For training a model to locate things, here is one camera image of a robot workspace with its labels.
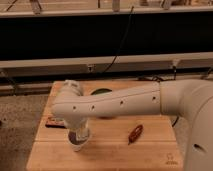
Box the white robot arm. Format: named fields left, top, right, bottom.
left=51, top=79, right=213, bottom=171

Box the white ceramic cup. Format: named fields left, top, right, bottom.
left=68, top=132, right=90, bottom=152

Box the dark flat object left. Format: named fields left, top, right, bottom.
left=45, top=117, right=64, bottom=128

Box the wooden cutting board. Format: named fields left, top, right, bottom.
left=26, top=81, right=183, bottom=171

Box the black hanging cable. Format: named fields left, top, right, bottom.
left=101, top=5, right=135, bottom=74

